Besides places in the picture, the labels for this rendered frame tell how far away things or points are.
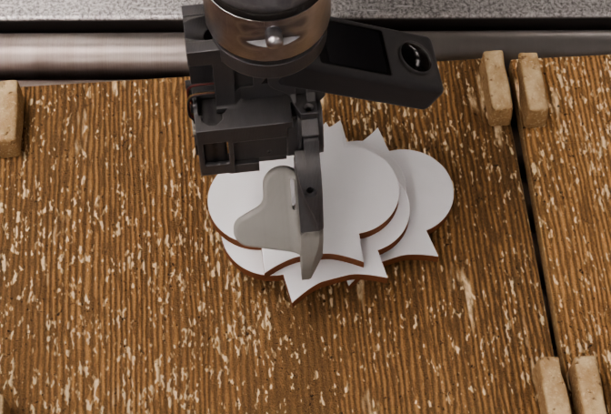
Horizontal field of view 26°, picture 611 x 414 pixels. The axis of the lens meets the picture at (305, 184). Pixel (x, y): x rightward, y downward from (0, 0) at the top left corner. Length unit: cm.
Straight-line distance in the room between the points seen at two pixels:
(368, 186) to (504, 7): 27
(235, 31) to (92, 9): 43
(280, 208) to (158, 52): 30
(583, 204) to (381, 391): 22
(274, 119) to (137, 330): 23
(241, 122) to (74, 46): 35
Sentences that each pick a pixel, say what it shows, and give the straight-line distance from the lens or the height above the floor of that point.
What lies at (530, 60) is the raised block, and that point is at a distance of 108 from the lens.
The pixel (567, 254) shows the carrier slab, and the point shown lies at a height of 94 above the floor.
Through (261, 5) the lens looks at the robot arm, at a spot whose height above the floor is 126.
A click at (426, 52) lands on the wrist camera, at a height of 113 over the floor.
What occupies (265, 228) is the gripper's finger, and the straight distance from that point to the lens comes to 88.
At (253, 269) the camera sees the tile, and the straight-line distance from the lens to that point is 95.
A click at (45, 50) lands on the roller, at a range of 115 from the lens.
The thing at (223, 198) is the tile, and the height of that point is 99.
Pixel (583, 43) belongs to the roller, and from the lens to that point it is 116.
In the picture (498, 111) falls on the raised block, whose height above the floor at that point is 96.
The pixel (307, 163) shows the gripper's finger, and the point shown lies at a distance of 84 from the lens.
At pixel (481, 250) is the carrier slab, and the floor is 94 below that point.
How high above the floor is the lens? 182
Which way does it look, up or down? 59 degrees down
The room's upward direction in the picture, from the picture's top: straight up
